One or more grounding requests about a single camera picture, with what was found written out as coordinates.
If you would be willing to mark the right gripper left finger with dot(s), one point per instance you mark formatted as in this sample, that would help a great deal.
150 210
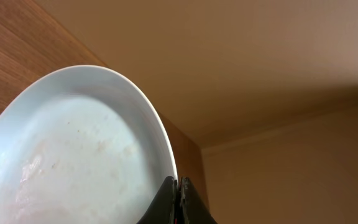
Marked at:
162 207

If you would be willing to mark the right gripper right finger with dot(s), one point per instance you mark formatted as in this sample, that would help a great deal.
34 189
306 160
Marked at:
191 209

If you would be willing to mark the light blue plate top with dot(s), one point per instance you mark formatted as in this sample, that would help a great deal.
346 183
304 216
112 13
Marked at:
81 145

